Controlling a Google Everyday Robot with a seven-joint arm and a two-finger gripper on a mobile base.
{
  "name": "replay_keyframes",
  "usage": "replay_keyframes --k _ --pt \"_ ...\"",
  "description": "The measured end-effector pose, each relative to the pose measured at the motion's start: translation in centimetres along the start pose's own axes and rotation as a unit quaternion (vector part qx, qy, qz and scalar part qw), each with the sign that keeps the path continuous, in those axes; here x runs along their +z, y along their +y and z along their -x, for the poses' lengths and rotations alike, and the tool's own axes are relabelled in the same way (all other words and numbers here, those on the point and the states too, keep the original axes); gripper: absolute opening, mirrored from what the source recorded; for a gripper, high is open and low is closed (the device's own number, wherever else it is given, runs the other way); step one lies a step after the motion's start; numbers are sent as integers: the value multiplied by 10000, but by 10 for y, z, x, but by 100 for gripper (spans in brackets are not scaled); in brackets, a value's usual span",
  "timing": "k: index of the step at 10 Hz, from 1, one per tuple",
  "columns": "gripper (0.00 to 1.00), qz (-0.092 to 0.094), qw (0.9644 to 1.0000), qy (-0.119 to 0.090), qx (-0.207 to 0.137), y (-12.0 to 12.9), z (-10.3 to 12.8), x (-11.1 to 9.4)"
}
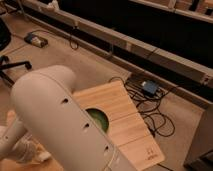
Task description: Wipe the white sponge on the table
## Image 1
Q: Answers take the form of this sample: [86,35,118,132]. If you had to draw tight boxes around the long white desk frame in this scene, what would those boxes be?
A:
[6,0,213,108]

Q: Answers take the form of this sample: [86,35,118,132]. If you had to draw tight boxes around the small device on floor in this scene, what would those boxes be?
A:
[24,33,48,48]

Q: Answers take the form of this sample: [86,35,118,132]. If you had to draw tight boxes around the blue power adapter box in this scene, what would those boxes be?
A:
[142,80,159,95]

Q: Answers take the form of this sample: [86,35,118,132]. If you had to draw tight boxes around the black tangled floor cable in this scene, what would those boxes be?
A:
[109,76,177,138]

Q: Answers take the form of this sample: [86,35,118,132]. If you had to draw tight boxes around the green round bowl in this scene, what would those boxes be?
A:
[87,108,109,132]

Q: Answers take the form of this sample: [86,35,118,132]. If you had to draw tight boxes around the dark cabinet at right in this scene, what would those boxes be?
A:
[183,105,213,171]

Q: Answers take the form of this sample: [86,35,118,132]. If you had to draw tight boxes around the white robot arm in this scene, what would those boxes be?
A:
[0,65,136,171]

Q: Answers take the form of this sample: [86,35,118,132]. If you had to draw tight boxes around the black office chair base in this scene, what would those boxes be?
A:
[0,18,32,86]

